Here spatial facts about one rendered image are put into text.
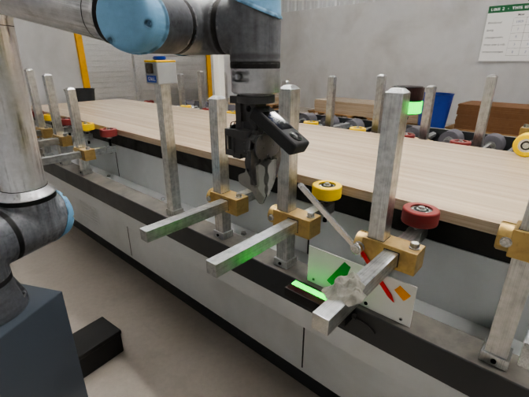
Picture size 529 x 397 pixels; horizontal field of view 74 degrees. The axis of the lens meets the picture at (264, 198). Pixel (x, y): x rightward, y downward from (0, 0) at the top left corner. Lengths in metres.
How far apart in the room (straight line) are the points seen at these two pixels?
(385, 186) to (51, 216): 0.89
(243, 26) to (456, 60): 7.71
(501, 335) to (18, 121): 1.15
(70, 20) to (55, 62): 7.95
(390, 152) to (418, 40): 7.87
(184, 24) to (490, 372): 0.79
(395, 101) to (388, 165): 0.12
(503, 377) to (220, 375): 1.12
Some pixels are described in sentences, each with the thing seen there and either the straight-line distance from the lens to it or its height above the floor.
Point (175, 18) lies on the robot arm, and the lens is 0.60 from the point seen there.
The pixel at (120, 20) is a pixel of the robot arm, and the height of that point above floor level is 1.27.
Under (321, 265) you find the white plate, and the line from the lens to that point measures 0.88.
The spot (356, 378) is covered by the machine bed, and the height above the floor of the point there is 0.23.
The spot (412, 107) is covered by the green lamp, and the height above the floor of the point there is 1.14.
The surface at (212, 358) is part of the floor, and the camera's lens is 1.72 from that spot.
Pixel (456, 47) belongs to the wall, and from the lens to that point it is 8.28.
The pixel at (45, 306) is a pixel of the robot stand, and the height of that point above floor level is 0.59.
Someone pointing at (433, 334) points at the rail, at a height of 0.70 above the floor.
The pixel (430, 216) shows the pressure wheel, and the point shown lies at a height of 0.91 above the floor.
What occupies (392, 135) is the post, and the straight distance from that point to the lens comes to 0.71.
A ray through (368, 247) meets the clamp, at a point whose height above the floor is 0.85.
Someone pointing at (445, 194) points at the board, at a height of 0.90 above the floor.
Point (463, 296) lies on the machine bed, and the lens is 1.03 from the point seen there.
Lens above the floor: 1.22
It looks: 21 degrees down
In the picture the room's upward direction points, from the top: straight up
